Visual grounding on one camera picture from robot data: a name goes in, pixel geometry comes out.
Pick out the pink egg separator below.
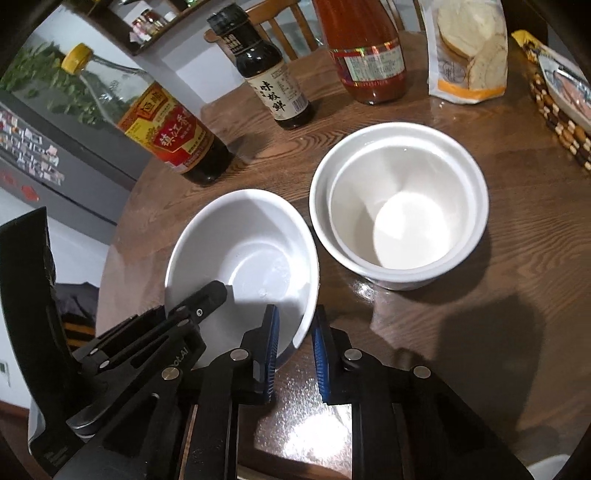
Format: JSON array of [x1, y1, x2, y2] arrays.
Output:
[[551, 76, 591, 104]]

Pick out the yellow packet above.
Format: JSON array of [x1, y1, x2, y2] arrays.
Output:
[[512, 30, 573, 70]]

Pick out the cluster of fridge photo magnets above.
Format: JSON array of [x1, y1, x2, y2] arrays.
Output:
[[0, 104, 63, 183]]

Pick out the smaller white ramekin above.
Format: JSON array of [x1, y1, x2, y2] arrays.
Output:
[[329, 141, 471, 271]]

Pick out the grey refrigerator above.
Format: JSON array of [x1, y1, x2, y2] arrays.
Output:
[[0, 88, 139, 227]]

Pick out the wooden slatted chair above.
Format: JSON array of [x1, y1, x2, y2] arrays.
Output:
[[61, 318, 99, 352]]

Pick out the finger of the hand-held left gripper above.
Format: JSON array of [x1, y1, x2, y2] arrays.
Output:
[[71, 281, 229, 366]]

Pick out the small dark soy sauce bottle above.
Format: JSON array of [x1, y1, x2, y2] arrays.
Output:
[[206, 4, 315, 130]]

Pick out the wooden wall shelf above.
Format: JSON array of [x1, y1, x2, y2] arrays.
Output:
[[65, 0, 232, 57]]

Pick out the medium white bowl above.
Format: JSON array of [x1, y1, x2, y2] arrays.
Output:
[[165, 188, 320, 370]]

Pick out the assorted shelf jars and packets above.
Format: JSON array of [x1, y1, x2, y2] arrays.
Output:
[[130, 7, 177, 34]]

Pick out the dark jacket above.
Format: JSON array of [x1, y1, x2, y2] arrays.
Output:
[[55, 282, 100, 320]]

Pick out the flour bag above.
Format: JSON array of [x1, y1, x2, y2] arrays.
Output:
[[418, 0, 509, 103]]

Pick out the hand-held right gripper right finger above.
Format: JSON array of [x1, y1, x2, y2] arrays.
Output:
[[311, 308, 532, 480]]

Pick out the beaded wooden trivet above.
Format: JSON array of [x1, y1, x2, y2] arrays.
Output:
[[529, 69, 591, 172]]

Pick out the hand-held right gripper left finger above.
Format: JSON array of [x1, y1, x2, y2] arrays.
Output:
[[53, 305, 282, 480]]

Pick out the yellow cap vinegar bottle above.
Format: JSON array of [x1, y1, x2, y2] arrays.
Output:
[[61, 43, 233, 188]]

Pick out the red sauce bottle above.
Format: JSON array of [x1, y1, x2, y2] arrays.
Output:
[[313, 0, 408, 106]]

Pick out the small white ramekin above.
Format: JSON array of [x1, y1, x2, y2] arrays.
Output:
[[309, 122, 489, 291]]

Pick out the hanging green vine plant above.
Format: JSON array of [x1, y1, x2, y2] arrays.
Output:
[[0, 41, 121, 125]]

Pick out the metal tongs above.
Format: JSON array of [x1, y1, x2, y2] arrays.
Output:
[[556, 64, 591, 83]]

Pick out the white oblong tray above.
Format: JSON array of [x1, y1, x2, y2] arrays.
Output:
[[538, 58, 591, 134]]

